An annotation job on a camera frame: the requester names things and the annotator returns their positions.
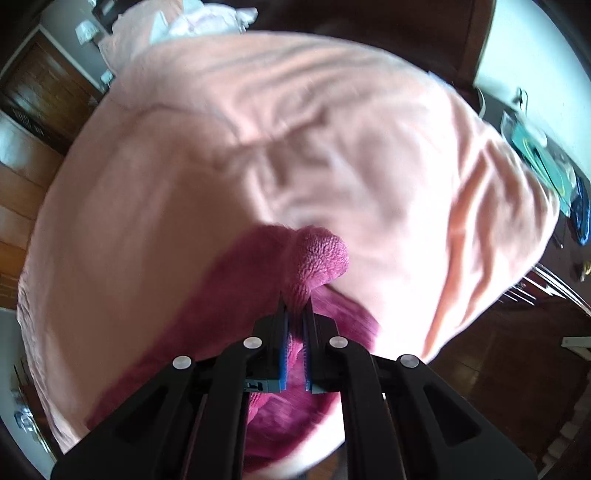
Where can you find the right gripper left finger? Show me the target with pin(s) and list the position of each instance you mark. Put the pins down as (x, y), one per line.
(189, 420)

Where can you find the pink bed blanket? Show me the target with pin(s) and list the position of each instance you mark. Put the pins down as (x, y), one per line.
(200, 140)

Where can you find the magenta fleece pants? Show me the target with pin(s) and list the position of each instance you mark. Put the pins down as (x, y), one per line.
(293, 430)

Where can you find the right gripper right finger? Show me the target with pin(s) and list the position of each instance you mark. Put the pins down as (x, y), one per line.
(401, 419)

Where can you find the teal cluttered side table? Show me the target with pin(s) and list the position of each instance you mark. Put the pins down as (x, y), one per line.
(551, 165)

